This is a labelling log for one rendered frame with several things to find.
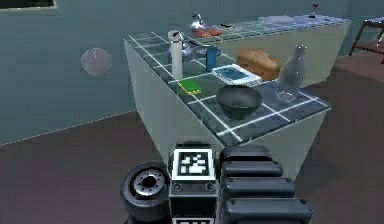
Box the silver kettle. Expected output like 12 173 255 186
189 12 208 33

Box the clear glass bottle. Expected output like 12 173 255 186
276 44 308 102

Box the dark window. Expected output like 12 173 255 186
0 0 56 10

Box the brown wooden chair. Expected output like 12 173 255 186
348 17 384 65

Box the dark grey bowl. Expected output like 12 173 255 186
215 84 264 120

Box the red orange food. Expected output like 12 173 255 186
192 27 223 38

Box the brown bread loaf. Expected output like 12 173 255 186
235 48 283 81

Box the blue cup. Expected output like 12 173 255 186
205 46 218 73

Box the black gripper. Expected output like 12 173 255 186
120 161 172 224

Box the green yellow sponge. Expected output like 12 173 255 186
177 78 203 96

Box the tiled kitchen counter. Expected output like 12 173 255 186
123 14 353 183

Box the white blue square plate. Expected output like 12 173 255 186
211 63 263 87

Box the grey pan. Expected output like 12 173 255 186
188 40 222 58

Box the black sink faucet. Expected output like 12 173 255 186
308 3 320 19

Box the grey sink basin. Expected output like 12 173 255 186
258 14 294 25

